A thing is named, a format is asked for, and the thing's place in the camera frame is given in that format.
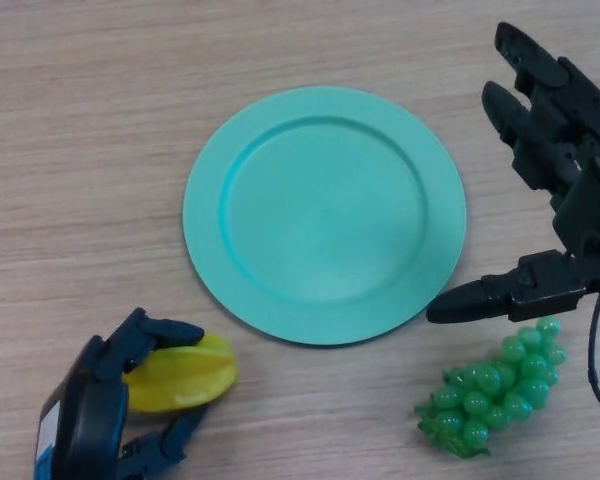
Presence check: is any yellow starfruit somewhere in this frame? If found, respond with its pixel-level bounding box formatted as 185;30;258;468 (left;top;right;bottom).
124;333;241;414

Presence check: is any round green plate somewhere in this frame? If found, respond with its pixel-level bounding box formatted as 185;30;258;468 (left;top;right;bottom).
182;85;467;347

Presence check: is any green grape bunch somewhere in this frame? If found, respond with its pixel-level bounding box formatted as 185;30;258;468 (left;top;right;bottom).
413;315;569;459

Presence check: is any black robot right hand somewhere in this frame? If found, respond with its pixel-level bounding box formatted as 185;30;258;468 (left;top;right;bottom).
425;20;600;325

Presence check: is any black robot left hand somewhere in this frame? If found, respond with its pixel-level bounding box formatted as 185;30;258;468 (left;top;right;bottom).
32;307;211;480

